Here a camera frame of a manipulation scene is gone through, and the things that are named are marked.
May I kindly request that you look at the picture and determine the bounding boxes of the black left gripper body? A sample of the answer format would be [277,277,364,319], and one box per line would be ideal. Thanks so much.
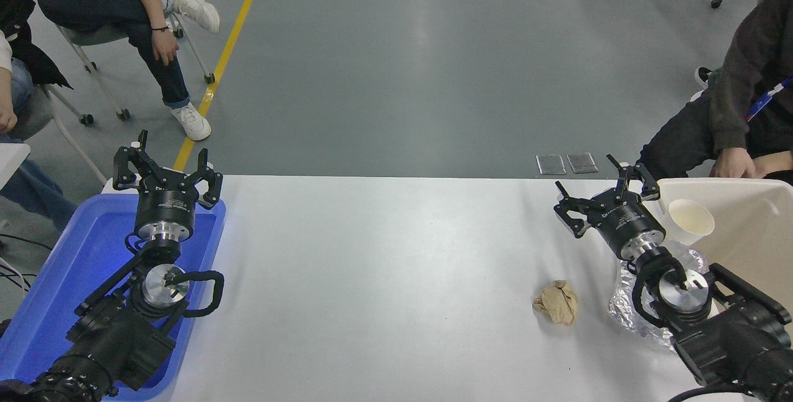
[134,179,199,230]

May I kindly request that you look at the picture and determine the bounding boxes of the white paper cup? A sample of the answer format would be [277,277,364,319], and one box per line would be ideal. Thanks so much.
[659,199,716,247]

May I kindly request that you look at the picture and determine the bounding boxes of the small white table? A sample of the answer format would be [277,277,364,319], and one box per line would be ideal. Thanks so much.
[0,142,31,191]

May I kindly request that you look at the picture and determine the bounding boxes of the hand of person beside bin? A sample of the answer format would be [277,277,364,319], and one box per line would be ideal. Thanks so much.
[709,147,757,179]
[753,151,793,178]

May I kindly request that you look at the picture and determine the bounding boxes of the seated person's hand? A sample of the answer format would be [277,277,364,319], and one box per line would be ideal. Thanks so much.
[151,29,181,68]

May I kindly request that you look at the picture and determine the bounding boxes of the person beside bin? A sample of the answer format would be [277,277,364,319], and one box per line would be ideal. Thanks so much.
[636,0,793,183]

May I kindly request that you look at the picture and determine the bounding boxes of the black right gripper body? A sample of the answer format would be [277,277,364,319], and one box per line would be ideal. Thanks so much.
[589,188,666,255]

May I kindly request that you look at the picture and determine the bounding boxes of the blue plastic tray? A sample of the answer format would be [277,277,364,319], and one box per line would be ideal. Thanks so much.
[0,193,227,401]

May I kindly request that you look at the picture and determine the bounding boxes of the white wheeled chair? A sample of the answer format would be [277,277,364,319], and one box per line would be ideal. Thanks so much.
[56,11,217,122]

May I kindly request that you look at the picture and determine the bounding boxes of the large pale bin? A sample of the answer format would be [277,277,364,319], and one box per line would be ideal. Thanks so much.
[655,178,793,328]

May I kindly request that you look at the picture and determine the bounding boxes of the black floor cables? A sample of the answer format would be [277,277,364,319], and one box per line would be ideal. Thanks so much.
[0,233,55,292]

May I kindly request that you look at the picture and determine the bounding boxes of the person beside small white table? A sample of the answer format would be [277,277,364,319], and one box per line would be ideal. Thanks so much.
[0,0,79,233]

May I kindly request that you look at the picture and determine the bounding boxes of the seated person, legs crossed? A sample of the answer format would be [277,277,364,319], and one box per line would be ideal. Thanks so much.
[37,0,221,142]

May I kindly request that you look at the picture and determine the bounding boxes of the metal floor plate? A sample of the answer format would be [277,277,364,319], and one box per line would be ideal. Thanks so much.
[536,154,567,176]
[566,152,600,175]

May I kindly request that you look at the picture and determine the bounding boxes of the crumpled tan paper ball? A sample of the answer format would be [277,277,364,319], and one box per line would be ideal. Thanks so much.
[533,280,579,326]

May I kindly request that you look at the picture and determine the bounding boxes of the grey white-framed chair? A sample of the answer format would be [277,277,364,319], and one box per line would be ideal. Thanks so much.
[17,83,110,186]

